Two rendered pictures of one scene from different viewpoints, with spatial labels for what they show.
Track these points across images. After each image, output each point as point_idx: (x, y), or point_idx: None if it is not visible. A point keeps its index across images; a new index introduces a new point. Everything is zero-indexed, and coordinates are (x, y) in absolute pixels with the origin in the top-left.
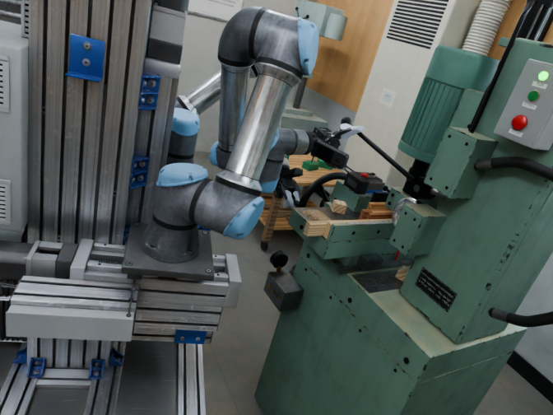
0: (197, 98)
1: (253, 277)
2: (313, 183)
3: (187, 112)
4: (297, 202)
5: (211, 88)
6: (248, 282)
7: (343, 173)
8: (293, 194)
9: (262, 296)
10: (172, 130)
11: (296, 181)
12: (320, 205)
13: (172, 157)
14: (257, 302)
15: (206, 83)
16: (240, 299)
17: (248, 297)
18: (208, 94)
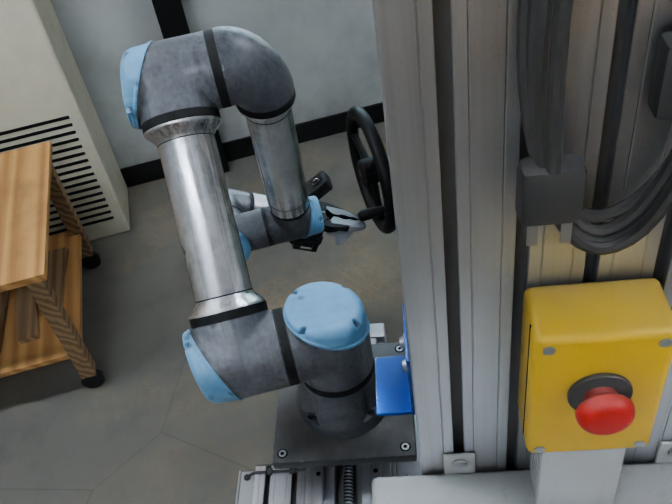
0: (242, 270)
1: (193, 409)
2: (383, 162)
3: (304, 299)
4: (370, 212)
5: (232, 227)
6: (211, 419)
7: (363, 111)
8: (337, 214)
9: (251, 398)
10: (363, 341)
11: (41, 243)
12: (370, 181)
13: (372, 373)
14: (270, 407)
15: (216, 234)
16: (262, 436)
17: (256, 423)
18: (239, 242)
